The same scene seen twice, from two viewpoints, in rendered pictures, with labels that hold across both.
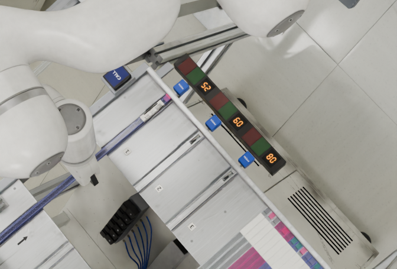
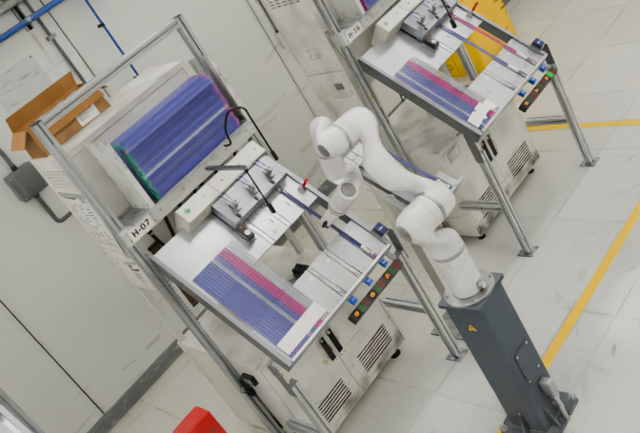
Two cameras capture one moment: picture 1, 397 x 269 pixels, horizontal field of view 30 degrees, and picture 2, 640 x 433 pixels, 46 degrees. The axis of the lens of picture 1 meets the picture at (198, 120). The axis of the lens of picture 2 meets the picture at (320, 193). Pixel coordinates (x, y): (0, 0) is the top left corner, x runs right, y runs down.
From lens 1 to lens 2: 171 cm
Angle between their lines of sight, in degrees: 28
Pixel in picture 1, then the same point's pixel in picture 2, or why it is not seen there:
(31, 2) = not seen: hidden behind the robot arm
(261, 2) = (407, 216)
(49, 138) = (332, 146)
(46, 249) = (285, 214)
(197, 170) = (341, 277)
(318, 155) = (374, 404)
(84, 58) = (366, 155)
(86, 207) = (310, 258)
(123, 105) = (367, 237)
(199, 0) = not seen: hidden behind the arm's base
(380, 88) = (426, 420)
